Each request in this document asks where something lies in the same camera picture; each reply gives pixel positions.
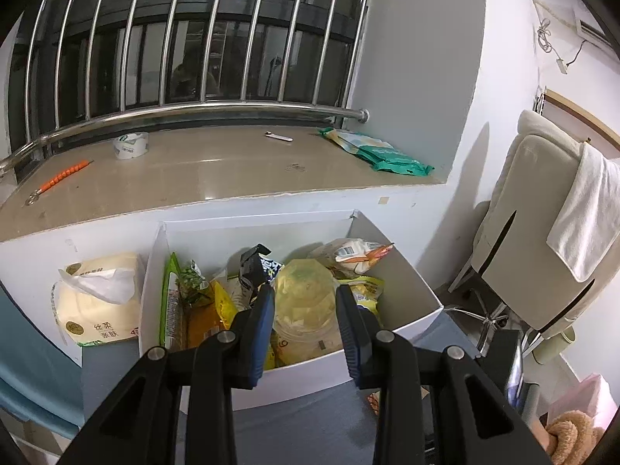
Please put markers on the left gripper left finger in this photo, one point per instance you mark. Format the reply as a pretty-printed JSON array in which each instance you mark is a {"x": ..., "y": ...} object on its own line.
[{"x": 137, "y": 422}]

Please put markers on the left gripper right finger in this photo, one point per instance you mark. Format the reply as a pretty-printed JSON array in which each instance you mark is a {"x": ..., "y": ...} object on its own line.
[{"x": 431, "y": 405}]

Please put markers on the black yellow chips bag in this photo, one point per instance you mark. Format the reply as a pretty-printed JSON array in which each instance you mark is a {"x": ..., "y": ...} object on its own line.
[{"x": 256, "y": 268}]

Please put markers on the clear plastic jar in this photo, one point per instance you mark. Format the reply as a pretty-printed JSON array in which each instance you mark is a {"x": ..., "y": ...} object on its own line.
[{"x": 305, "y": 323}]

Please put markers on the white red chips bag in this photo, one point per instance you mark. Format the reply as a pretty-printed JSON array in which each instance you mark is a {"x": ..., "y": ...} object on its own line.
[{"x": 350, "y": 257}]

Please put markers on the white office chair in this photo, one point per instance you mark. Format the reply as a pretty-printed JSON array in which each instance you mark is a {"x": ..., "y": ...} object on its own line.
[{"x": 510, "y": 256}]

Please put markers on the green seaweed snack pack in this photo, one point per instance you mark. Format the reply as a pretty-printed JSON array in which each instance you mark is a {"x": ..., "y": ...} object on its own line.
[{"x": 172, "y": 334}]

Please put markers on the green garlic flavour snack bag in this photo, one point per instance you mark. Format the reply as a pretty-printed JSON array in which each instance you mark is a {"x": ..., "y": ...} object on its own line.
[{"x": 194, "y": 288}]

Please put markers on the tissue paper pack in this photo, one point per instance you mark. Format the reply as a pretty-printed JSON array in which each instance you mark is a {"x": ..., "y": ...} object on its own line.
[{"x": 98, "y": 301}]

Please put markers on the blue curtain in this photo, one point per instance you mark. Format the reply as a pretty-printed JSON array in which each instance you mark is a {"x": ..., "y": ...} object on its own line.
[{"x": 38, "y": 382}]

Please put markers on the white storage box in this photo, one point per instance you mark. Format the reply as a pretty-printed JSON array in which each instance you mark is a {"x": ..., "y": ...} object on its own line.
[{"x": 217, "y": 244}]

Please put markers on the white towel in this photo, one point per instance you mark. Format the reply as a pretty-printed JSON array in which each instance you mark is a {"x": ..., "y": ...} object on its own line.
[{"x": 587, "y": 224}]

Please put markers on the green wet wipes pack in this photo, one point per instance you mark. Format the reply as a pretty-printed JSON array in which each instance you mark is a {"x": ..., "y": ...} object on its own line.
[{"x": 379, "y": 154}]

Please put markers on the orange beaded tool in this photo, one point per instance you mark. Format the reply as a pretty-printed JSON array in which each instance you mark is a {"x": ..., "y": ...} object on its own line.
[{"x": 56, "y": 180}]

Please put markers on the white tape roll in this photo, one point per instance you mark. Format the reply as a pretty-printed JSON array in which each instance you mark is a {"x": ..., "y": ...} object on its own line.
[{"x": 131, "y": 145}]

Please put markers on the small white lighter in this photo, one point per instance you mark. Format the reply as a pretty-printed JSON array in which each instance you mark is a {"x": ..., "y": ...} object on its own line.
[{"x": 278, "y": 137}]

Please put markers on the steel window guard rail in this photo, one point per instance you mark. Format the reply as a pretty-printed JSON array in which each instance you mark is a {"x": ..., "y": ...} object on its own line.
[{"x": 76, "y": 71}]

